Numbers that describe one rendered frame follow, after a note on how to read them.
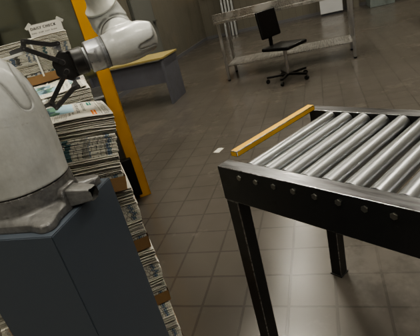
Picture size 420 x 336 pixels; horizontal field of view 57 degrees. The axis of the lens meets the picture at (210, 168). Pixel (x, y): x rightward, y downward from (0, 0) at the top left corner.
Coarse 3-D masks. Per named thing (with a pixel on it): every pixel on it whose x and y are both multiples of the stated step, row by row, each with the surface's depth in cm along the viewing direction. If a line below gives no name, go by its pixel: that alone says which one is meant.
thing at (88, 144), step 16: (64, 112) 113; (80, 112) 109; (96, 112) 106; (112, 112) 105; (64, 128) 101; (80, 128) 103; (96, 128) 104; (112, 128) 106; (64, 144) 102; (80, 144) 104; (96, 144) 105; (112, 144) 107; (80, 160) 105; (96, 160) 106; (112, 160) 108; (80, 176) 106; (112, 176) 110
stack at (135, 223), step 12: (120, 192) 115; (132, 192) 117; (120, 204) 116; (132, 204) 117; (132, 216) 119; (132, 228) 120; (144, 228) 121; (144, 252) 124; (144, 264) 126; (156, 264) 127; (156, 276) 129; (156, 288) 130; (168, 312) 135; (168, 324) 137
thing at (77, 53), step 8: (80, 48) 107; (56, 56) 106; (64, 56) 107; (72, 56) 106; (80, 56) 106; (56, 64) 107; (64, 64) 107; (72, 64) 108; (80, 64) 107; (88, 64) 108; (56, 72) 108; (72, 72) 109; (80, 72) 108; (88, 72) 110; (72, 80) 110
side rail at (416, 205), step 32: (224, 192) 124; (256, 192) 112; (288, 192) 102; (320, 192) 94; (352, 192) 89; (384, 192) 86; (320, 224) 99; (352, 224) 91; (384, 224) 85; (416, 224) 79; (416, 256) 82
